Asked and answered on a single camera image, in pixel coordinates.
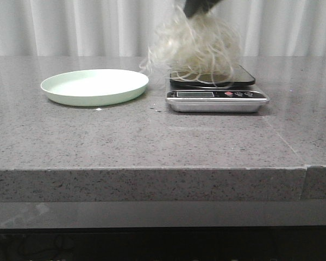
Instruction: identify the pale green round plate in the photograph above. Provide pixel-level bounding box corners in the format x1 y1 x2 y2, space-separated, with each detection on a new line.
41 69 149 107

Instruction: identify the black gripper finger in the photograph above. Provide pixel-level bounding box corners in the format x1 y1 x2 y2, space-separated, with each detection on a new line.
183 0 221 18

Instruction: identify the white pleated curtain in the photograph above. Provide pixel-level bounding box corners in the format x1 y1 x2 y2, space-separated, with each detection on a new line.
0 1 326 57

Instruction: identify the white vermicelli noodle bundle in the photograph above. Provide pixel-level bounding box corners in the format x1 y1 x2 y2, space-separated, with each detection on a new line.
140 7 240 86

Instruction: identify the black silver kitchen scale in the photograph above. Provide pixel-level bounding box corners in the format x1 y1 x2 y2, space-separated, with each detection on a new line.
166 65 270 113

